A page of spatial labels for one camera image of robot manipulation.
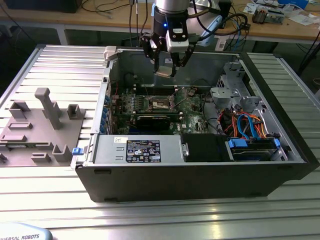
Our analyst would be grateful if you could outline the black box on desk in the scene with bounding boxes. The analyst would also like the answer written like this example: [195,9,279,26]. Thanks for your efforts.
[4,0,82,14]

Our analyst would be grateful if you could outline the metal wire locking lever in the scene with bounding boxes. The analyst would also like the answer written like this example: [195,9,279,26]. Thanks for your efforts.
[141,77,151,101]

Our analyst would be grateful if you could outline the tall black box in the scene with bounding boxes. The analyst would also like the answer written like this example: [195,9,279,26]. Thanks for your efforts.
[218,0,233,30]

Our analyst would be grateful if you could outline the black graphics card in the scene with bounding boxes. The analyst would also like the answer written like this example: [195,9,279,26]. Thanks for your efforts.
[131,115,173,131]

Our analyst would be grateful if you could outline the black PC case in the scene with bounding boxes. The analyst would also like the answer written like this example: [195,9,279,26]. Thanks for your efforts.
[70,45,320,204]

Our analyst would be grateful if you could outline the hard disk in blue carrier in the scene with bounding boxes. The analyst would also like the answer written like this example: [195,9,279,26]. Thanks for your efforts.
[226,137,281,163]

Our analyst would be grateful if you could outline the orange wire bundle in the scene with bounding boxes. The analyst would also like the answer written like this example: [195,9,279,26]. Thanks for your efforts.
[223,111,271,139]

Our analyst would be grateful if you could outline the silver topped CPU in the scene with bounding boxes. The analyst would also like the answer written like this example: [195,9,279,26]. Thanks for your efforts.
[153,65,176,78]

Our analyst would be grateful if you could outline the blue cardboard box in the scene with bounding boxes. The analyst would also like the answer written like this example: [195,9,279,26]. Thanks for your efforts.
[277,0,311,8]

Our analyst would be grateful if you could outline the grey electronic device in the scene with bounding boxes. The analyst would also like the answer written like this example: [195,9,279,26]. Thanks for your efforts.
[264,9,286,25]

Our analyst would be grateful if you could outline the wooden desk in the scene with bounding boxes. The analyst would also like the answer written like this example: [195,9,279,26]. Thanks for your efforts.
[0,0,320,43]

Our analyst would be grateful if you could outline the metal CPU cooler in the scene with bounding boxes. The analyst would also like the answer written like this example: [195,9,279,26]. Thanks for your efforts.
[251,6,268,25]

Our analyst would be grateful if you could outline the black RAM slot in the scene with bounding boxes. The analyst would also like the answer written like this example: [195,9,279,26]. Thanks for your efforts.
[136,89,176,96]
[135,111,183,120]
[134,84,177,91]

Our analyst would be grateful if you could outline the grey parts rack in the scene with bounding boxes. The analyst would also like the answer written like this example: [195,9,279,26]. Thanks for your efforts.
[0,87,88,168]

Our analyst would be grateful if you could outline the silver metal drive cage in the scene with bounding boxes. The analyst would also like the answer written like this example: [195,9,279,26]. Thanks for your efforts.
[209,62,263,111]

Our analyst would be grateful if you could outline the CPU socket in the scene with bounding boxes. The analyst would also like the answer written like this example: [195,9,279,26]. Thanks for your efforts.
[146,95,177,113]

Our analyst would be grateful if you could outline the white paper tag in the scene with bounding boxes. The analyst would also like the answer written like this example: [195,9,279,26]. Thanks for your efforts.
[215,34,227,52]

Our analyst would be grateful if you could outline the pale grey case latch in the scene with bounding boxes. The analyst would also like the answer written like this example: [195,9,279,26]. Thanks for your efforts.
[103,45,119,62]

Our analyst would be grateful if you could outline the black plastic shroud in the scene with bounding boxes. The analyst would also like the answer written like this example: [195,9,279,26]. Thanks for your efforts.
[181,133,235,163]

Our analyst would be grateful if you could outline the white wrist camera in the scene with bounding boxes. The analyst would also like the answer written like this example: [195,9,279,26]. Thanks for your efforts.
[165,21,190,53]

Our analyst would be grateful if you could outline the grey power supply unit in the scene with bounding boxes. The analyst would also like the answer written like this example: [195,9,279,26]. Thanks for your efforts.
[93,134,185,165]

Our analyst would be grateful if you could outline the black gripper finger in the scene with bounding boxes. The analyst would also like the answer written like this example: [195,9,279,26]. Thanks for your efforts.
[171,44,195,78]
[139,33,164,74]

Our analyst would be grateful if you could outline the metal socket cover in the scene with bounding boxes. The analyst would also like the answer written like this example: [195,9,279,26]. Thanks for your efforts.
[170,86,190,111]

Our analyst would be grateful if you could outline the green motherboard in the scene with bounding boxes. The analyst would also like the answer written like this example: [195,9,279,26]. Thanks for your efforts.
[111,85,214,136]

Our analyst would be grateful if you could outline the blue data wire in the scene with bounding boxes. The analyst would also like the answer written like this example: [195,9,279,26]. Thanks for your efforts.
[244,114,260,141]
[236,112,251,140]

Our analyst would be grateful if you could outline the white papers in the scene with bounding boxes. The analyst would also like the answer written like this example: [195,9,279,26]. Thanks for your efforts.
[287,13,320,26]

